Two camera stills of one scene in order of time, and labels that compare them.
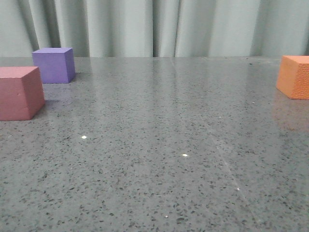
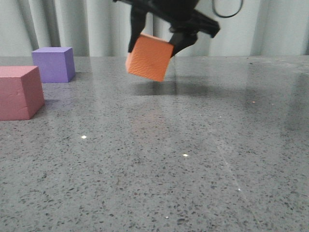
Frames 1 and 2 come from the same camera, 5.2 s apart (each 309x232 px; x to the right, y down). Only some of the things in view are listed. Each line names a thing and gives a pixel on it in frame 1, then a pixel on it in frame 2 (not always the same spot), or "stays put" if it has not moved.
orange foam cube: x=293 y=79 to x=149 y=57
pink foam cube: x=21 y=94 stays put
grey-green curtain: x=156 y=28 stays put
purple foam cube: x=56 y=65 stays put
